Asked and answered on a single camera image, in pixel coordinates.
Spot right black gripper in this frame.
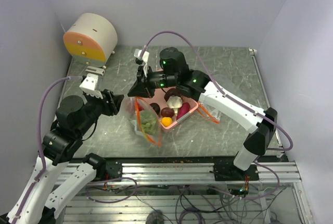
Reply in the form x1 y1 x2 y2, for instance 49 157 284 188
128 64 178 98

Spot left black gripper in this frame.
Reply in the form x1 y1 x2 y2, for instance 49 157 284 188
75 88 125 135

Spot red grape bunch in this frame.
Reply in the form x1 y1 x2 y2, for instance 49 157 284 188
135 104 144 111

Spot pink plastic basket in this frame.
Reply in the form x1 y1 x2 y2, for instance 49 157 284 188
148 70 200 132

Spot clear bag orange zipper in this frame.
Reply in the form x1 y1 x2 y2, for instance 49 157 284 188
123 97 162 147

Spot white garlic bulb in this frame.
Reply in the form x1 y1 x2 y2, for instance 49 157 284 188
166 96 183 115

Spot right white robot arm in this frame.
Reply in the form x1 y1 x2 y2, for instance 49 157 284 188
128 47 277 180

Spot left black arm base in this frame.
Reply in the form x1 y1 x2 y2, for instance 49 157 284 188
82 153 122 181

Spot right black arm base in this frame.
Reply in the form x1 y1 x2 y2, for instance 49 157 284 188
209 163 259 181

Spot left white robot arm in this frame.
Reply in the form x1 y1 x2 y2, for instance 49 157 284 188
1 90 124 223

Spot small dark red plum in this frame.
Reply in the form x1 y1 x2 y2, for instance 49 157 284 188
160 107 174 118

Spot orange fruit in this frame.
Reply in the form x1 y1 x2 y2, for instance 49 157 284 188
161 117 173 127

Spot magenta dragon fruit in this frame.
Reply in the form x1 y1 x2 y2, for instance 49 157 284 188
176 102 190 121

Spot cream cylindrical drawer box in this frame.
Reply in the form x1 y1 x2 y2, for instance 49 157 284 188
63 13 118 68

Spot white corner clip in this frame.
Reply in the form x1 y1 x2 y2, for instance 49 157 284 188
249 48 258 55

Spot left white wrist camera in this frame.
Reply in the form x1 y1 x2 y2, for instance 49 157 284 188
79 73 103 98

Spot small white metal bracket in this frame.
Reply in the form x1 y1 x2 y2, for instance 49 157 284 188
85 66 105 76

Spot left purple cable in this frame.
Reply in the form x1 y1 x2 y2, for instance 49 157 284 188
10 76 85 224

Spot purple cable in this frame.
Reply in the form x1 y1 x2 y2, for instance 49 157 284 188
142 30 294 152
10 76 85 224

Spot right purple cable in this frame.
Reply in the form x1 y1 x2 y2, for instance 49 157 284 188
142 30 294 152

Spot tangled black floor cables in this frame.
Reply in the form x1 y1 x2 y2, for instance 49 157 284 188
85 177 287 224

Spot aluminium mounting rail frame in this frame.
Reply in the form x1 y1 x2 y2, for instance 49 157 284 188
32 156 313 224

